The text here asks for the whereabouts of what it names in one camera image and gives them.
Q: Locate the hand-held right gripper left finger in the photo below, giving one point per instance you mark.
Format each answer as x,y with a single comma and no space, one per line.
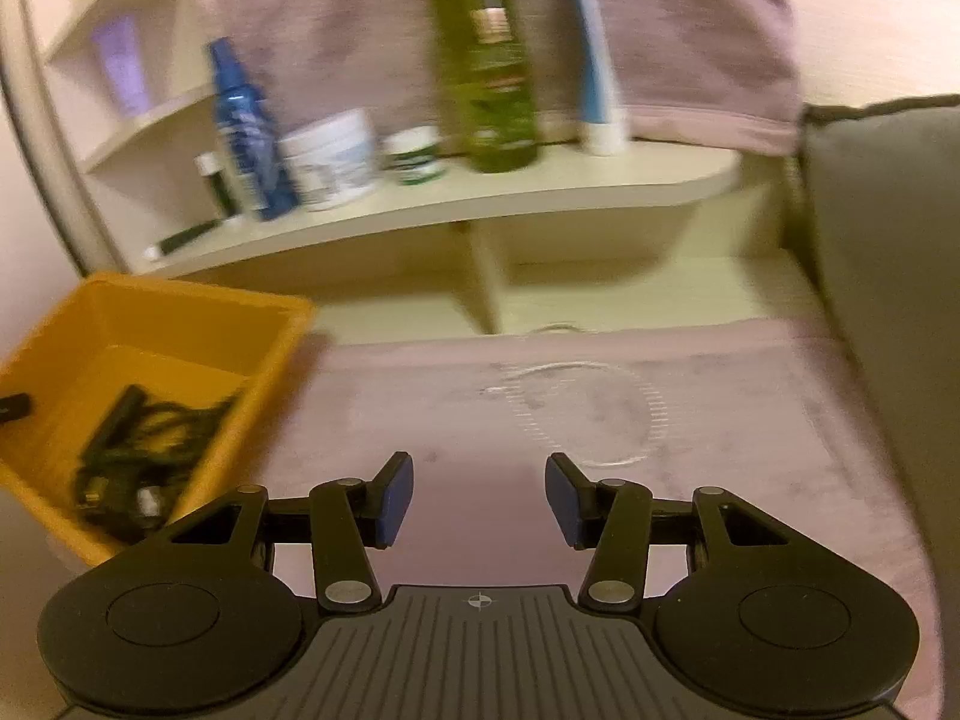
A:
397,496

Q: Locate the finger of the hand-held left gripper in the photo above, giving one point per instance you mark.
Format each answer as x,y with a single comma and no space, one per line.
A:
13,406

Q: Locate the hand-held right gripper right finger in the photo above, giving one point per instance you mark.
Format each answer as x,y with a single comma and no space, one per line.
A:
562,499

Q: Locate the black cylindrical tube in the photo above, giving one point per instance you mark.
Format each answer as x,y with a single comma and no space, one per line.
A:
116,420

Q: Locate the orange plastic tray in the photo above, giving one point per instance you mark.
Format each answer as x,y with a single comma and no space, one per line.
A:
150,315

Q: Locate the pink fleece mat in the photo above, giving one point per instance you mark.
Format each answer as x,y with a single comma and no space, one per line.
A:
750,420

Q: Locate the dark green slim tube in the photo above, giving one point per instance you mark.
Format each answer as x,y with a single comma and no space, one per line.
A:
184,238

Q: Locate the white-capped green stick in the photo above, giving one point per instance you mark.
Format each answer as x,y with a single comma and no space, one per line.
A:
214,187

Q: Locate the beige wooden shelf unit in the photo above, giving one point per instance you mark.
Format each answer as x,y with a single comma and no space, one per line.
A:
525,195

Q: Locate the small green-label jar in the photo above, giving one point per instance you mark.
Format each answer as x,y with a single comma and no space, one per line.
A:
412,157

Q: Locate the large white cream jar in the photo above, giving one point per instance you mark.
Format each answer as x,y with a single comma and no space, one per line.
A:
330,161

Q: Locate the purple cosmetic tube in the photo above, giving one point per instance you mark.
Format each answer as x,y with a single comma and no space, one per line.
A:
124,67

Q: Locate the blue spray bottle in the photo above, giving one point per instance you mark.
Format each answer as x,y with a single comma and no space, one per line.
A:
247,135

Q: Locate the grey cushion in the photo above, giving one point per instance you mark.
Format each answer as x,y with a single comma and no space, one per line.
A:
885,240

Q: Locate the blue and white tube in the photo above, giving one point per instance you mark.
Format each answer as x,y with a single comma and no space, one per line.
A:
596,67

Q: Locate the green spray bottle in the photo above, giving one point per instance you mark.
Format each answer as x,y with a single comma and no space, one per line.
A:
484,67

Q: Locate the pink hanging towel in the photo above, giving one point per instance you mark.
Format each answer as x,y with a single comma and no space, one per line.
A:
675,37

